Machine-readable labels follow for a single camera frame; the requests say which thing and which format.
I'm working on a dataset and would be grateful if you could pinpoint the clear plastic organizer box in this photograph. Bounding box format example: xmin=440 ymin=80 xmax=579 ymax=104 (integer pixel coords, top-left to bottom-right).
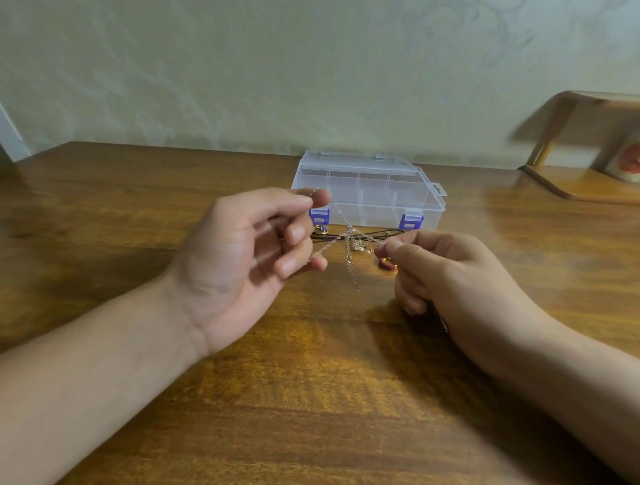
xmin=291 ymin=151 xmax=449 ymax=232

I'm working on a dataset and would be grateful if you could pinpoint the white printed mug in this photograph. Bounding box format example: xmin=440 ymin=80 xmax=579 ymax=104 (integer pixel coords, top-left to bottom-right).
xmin=604 ymin=125 xmax=640 ymax=184

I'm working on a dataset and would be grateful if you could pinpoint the person's left forearm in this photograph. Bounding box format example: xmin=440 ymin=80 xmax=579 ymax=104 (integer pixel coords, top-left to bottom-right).
xmin=0 ymin=274 xmax=213 ymax=485

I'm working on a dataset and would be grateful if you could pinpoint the wooden shelf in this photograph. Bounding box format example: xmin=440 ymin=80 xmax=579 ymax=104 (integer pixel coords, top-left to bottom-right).
xmin=518 ymin=91 xmax=640 ymax=206

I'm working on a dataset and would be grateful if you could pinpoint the person's left hand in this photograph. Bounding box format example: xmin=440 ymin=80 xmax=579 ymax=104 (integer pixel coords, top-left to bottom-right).
xmin=162 ymin=187 xmax=332 ymax=357

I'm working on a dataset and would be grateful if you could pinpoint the person's right hand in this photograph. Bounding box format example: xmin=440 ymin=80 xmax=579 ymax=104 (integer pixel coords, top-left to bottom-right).
xmin=375 ymin=230 xmax=566 ymax=379

